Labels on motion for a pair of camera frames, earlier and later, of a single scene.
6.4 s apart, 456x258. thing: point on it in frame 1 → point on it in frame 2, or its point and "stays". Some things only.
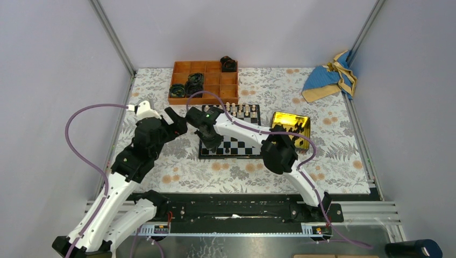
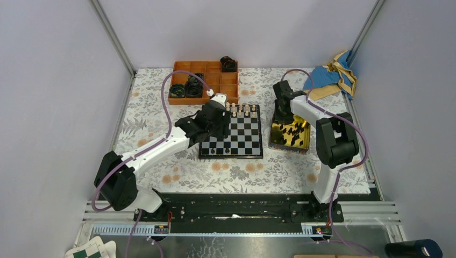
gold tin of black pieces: (296, 124) stays
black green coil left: (177, 90) stays
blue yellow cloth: (337, 77) stays
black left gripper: (179, 125) → (223, 130)
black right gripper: (212, 145) → (278, 118)
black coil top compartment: (228, 65) stays
